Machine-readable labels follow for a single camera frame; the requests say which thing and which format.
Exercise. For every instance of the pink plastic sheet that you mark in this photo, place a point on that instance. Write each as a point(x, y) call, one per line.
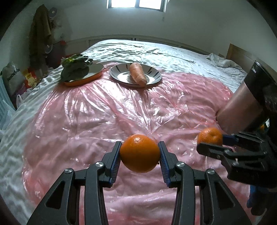
point(75, 127)

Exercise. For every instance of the blue gloved hand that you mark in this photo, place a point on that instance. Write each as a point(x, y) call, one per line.
point(257, 201)

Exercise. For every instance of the green leafy vegetable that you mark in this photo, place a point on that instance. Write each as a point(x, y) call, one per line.
point(72, 66)

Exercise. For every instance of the window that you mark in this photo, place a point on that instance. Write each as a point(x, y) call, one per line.
point(157, 5)

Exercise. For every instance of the brown hanging coat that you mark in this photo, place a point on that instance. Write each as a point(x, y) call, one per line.
point(40, 36)

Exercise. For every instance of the light blue suitcase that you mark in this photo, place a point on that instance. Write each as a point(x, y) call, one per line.
point(4, 104)

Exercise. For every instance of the white bed duvet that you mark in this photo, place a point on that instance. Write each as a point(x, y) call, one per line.
point(165, 58)

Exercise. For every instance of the tangerine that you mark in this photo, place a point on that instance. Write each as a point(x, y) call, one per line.
point(139, 153)
point(211, 136)

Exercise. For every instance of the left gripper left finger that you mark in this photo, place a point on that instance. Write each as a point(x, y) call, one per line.
point(60, 205)

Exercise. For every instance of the white patterned plate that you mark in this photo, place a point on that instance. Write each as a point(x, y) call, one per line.
point(121, 74)

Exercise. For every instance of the orange rimmed plate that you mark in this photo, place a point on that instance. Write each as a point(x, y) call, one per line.
point(91, 73)

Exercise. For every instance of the white fan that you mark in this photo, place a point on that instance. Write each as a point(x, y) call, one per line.
point(52, 12)

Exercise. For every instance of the wooden headboard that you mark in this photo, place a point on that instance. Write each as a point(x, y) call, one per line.
point(246, 59)

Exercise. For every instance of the black and steel appliance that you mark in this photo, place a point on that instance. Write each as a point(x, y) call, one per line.
point(251, 104)

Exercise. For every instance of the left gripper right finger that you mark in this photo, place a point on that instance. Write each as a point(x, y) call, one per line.
point(218, 205)

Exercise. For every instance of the yellow red snack packages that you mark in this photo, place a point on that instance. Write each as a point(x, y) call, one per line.
point(31, 80)

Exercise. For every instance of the carrot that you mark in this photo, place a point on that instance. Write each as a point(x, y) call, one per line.
point(137, 73)

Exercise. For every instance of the grey printed bag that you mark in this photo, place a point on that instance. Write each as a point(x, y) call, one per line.
point(13, 78)

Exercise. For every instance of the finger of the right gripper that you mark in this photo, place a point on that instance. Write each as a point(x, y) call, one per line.
point(245, 140)
point(216, 152)

